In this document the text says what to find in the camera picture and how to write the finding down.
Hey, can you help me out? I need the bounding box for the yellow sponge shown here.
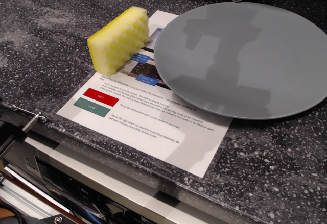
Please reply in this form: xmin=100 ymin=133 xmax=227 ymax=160
xmin=87 ymin=6 xmax=150 ymax=77

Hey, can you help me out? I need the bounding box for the grey round plate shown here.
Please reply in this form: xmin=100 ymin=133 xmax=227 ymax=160
xmin=154 ymin=2 xmax=326 ymax=120

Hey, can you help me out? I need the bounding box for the laminated dishwasher instruction sheet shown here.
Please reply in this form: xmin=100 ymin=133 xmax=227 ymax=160
xmin=56 ymin=10 xmax=233 ymax=179

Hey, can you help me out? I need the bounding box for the black metal clamp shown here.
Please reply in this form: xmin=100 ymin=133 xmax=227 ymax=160
xmin=1 ymin=101 xmax=49 ymax=159

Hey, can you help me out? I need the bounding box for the stainless steel dishwasher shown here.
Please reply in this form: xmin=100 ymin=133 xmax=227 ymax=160
xmin=1 ymin=134 xmax=247 ymax=223

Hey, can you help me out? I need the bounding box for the aluminium rail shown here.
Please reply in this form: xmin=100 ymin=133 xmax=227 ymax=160
xmin=1 ymin=176 xmax=70 ymax=223

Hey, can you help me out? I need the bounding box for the black cable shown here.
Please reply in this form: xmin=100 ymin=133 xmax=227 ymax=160
xmin=0 ymin=202 xmax=24 ymax=224

